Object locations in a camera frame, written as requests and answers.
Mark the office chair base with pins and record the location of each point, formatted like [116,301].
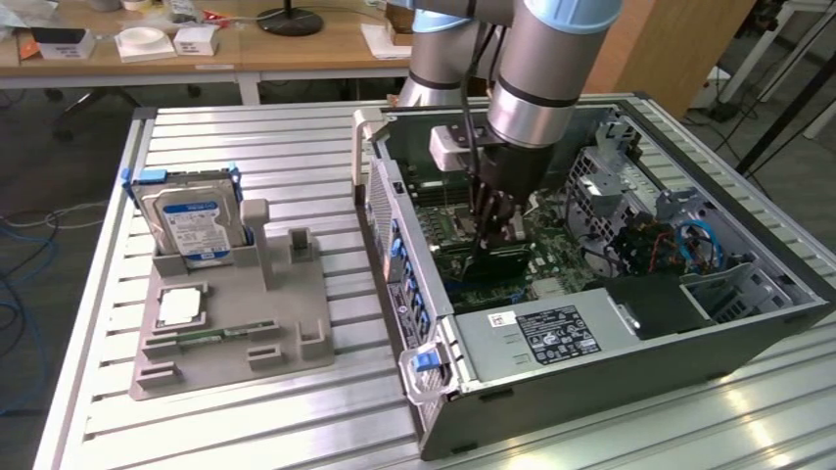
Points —
[84,108]

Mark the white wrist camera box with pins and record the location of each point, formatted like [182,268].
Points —
[446,149]

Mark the hard disk with blue carrier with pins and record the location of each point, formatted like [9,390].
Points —
[189,220]

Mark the green Dell motherboard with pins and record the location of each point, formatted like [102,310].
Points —
[561,264]

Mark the black plastic shroud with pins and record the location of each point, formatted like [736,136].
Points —
[653,303]

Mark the silver CPU chip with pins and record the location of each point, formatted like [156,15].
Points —
[178,306]

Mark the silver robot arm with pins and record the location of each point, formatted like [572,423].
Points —
[541,59]

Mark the wooden desk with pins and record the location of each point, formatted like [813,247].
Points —
[97,68]

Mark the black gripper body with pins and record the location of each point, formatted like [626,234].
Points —
[516,166]

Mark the small white labelled box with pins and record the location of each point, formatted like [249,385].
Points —
[196,41]

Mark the dark grey PC case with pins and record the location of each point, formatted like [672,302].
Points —
[620,382]

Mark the white desk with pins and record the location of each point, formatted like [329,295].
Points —
[816,122]

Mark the blue card retention latch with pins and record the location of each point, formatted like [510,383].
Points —
[405,265]
[412,285]
[418,303]
[422,323]
[394,235]

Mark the black tripod leg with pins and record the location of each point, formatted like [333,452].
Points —
[777,98]

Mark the white box with black top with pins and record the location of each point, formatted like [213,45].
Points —
[65,46]

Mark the blue release latch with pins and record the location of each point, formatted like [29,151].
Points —
[424,360]

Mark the silver CPU socket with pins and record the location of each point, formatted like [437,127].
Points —
[521,222]

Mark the white box with round insert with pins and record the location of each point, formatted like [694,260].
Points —
[144,46]

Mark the grey printed parts rack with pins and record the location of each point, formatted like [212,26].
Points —
[286,318]

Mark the grey power supply unit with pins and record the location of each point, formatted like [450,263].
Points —
[509,343]

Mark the green RAM stick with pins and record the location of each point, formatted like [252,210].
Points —
[209,335]

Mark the white paper sheets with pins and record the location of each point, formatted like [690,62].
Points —
[385,44]

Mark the black round lamp base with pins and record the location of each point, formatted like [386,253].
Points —
[290,23]

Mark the silver disk bay cage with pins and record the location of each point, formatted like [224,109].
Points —
[613,196]

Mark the black nvidia graphics card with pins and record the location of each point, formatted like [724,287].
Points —
[496,264]

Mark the wooden cabinet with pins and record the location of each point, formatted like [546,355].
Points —
[653,49]

